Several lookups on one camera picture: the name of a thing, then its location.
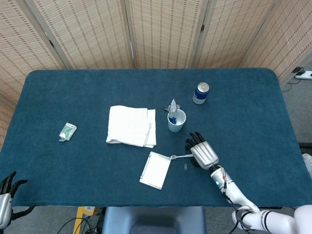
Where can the blue white toothpaste tube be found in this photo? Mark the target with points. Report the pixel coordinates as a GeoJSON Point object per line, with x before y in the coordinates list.
{"type": "Point", "coordinates": [173, 107]}

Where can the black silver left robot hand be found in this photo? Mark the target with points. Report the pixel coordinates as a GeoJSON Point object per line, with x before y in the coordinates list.
{"type": "Point", "coordinates": [5, 202]}

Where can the white toothbrush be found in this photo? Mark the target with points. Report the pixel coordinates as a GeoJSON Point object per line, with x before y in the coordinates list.
{"type": "Point", "coordinates": [180, 156]}

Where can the white plastic cup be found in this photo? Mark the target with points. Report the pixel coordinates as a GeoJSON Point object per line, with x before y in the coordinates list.
{"type": "Point", "coordinates": [175, 126]}

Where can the yellow frame piece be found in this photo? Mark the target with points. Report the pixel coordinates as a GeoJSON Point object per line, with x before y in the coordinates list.
{"type": "Point", "coordinates": [84, 210]}

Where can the black metal foot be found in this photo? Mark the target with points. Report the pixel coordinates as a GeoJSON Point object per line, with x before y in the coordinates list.
{"type": "Point", "coordinates": [306, 145]}

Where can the white power strip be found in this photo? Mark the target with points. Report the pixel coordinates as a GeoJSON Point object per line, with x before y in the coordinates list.
{"type": "Point", "coordinates": [304, 75]}

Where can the black plug adapter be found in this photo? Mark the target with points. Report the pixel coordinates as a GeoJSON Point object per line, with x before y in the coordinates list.
{"type": "Point", "coordinates": [298, 69]}

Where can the woven bamboo folding screen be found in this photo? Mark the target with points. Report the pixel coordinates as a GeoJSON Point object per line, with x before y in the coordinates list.
{"type": "Point", "coordinates": [85, 31]}

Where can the blue white soda can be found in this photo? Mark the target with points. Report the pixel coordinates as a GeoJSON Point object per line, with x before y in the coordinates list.
{"type": "Point", "coordinates": [201, 93]}

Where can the white rectangular tray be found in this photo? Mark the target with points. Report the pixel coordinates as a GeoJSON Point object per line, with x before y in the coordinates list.
{"type": "Point", "coordinates": [156, 170]}

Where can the blue table cloth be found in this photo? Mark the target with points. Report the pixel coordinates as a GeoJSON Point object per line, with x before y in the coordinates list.
{"type": "Point", "coordinates": [85, 170]}

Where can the folded white towel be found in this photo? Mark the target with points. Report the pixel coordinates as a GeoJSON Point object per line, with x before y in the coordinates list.
{"type": "Point", "coordinates": [129, 126]}

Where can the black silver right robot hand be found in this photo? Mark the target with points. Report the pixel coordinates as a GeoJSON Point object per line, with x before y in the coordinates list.
{"type": "Point", "coordinates": [203, 153]}

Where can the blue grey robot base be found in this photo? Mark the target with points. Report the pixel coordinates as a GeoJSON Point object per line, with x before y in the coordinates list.
{"type": "Point", "coordinates": [153, 219]}

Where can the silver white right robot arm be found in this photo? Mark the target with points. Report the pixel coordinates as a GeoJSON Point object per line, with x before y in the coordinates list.
{"type": "Point", "coordinates": [234, 192]}

